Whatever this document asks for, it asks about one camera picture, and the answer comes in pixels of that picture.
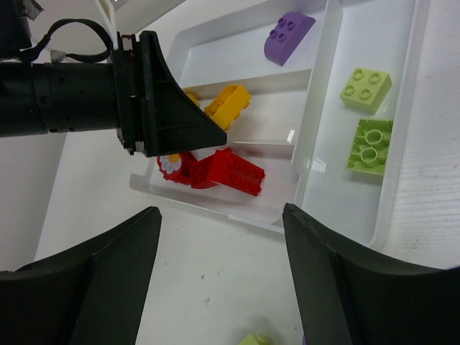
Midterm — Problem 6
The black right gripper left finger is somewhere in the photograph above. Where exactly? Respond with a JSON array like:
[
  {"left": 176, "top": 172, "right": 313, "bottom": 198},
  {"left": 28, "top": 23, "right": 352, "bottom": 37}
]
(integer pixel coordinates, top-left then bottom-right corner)
[{"left": 1, "top": 207, "right": 162, "bottom": 344}]

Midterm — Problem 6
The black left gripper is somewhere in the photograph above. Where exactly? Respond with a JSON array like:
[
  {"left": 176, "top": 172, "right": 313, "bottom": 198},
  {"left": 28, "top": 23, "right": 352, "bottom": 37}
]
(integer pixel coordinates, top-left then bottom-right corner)
[{"left": 111, "top": 31, "right": 227, "bottom": 157}]

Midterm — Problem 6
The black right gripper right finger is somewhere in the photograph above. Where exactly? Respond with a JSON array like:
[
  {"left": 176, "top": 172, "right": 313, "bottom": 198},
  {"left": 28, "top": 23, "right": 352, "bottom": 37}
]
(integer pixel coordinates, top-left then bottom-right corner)
[{"left": 282, "top": 203, "right": 459, "bottom": 344}]

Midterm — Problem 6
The red rounded lego brick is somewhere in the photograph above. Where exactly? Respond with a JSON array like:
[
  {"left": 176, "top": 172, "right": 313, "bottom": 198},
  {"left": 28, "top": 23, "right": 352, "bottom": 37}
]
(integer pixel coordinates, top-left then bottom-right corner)
[{"left": 157, "top": 152, "right": 197, "bottom": 185}]

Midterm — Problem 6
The yellow long lego brick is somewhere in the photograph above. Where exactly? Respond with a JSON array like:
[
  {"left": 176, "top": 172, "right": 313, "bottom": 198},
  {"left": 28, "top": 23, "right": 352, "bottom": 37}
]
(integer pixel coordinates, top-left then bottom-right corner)
[{"left": 204, "top": 84, "right": 252, "bottom": 131}]

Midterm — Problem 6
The red small lego brick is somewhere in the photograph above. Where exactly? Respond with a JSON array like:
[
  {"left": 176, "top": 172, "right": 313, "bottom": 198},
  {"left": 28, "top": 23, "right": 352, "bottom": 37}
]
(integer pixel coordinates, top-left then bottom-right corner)
[{"left": 190, "top": 155, "right": 217, "bottom": 189}]

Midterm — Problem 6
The red large lego brick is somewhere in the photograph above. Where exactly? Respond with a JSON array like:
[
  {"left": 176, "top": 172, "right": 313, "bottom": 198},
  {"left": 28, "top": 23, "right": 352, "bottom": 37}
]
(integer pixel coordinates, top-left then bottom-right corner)
[{"left": 208, "top": 149, "right": 265, "bottom": 196}]

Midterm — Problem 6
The light green lego brick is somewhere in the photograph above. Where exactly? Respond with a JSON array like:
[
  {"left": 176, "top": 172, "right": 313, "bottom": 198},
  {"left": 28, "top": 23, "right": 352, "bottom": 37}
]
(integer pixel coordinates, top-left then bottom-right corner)
[
  {"left": 238, "top": 333, "right": 272, "bottom": 345},
  {"left": 340, "top": 67, "right": 392, "bottom": 114}
]

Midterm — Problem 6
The purple butterfly lego brick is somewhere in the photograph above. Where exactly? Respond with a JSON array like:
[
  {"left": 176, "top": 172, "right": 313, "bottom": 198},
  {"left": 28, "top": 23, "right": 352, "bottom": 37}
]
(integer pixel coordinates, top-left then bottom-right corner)
[{"left": 264, "top": 11, "right": 316, "bottom": 66}]

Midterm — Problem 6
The light green lego plate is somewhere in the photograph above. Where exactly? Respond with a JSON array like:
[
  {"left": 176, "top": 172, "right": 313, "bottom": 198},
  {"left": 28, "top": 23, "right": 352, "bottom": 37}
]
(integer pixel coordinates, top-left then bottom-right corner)
[{"left": 346, "top": 119, "right": 393, "bottom": 175}]

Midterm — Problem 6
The yellow butterfly lego brick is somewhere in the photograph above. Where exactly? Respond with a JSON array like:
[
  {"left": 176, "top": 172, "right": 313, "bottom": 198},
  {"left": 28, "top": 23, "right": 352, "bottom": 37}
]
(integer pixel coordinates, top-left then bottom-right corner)
[{"left": 184, "top": 91, "right": 201, "bottom": 107}]

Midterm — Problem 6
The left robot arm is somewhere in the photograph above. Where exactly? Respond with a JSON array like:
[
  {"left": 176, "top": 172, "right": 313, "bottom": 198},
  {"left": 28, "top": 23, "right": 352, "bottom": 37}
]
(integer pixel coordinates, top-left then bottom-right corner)
[{"left": 1, "top": 1, "right": 227, "bottom": 157}]

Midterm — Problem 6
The white sorting tray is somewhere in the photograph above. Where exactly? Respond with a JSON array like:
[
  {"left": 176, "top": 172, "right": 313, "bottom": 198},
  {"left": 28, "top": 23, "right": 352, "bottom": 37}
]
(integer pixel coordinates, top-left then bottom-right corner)
[{"left": 129, "top": 1, "right": 430, "bottom": 250}]

